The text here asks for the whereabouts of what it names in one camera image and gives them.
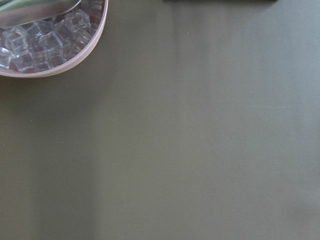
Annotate clear ice cubes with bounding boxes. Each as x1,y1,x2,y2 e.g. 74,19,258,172
0,0,105,73

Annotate pink ice bowl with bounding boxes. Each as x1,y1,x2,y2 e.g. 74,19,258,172
0,0,109,79

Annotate black box device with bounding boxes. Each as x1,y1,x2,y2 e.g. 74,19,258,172
165,0,279,4

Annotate steel ice scoop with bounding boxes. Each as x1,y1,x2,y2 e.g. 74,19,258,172
0,0,80,29

